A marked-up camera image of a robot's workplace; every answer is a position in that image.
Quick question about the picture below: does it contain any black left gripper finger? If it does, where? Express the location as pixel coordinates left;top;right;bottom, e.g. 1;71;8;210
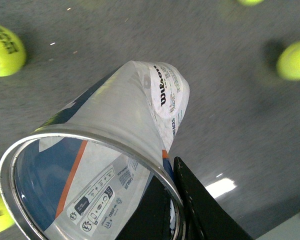
117;156;251;240

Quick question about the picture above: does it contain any clear Wilson tennis ball can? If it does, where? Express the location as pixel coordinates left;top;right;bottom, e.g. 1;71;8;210
0;61;190;240

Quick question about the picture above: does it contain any middle yellow tennis ball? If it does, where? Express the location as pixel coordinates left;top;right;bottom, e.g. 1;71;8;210
276;41;300;81

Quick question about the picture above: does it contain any far Wilson tennis ball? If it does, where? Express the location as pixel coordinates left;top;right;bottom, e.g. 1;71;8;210
237;0;264;7

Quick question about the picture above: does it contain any wilson tennis ball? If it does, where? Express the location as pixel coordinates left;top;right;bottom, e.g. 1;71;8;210
0;25;27;77
237;0;264;7

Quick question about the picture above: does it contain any near Wilson tennis ball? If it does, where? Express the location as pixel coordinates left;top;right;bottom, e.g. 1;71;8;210
0;25;27;77

